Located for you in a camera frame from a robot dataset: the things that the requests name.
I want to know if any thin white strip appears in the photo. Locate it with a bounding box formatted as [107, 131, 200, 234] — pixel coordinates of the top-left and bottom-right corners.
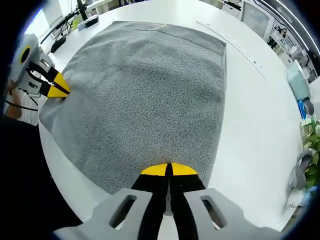
[195, 20, 266, 80]

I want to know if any black tape roll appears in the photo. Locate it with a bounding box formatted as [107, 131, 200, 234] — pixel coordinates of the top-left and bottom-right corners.
[84, 14, 100, 28]

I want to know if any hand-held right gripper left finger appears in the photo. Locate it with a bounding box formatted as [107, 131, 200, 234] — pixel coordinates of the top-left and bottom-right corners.
[53, 163, 171, 240]

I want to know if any green white packet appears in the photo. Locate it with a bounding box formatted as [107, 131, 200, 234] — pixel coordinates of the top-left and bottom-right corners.
[299, 119, 315, 134]

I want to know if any green potted plant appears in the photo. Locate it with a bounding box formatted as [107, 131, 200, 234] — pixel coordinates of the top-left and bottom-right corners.
[299, 119, 320, 189]

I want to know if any person's left hand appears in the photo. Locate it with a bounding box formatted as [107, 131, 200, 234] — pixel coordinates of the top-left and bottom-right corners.
[6, 82, 24, 119]

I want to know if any person's black clothing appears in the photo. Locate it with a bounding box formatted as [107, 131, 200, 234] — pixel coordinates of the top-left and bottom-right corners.
[0, 116, 84, 240]

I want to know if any grey towel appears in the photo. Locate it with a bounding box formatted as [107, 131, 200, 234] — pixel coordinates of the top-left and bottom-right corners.
[38, 20, 228, 217]

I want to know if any black rounded case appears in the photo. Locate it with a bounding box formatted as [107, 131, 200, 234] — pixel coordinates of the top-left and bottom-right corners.
[50, 37, 67, 54]

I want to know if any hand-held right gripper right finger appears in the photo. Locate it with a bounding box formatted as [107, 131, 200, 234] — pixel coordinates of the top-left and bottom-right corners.
[168, 162, 284, 240]

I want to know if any light blue storage box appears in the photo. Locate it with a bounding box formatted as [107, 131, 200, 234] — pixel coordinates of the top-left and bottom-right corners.
[286, 61, 313, 101]

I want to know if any grey plant pot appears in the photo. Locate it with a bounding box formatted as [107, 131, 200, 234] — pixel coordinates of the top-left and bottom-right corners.
[289, 149, 314, 191]

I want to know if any black floor stand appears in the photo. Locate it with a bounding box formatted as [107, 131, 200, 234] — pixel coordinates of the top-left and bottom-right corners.
[75, 0, 89, 21]

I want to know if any white table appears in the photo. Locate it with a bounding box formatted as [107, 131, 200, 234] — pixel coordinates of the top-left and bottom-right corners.
[23, 0, 313, 232]

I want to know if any black cable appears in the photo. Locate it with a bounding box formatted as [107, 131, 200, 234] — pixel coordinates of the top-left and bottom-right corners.
[4, 96, 40, 111]
[39, 11, 85, 45]

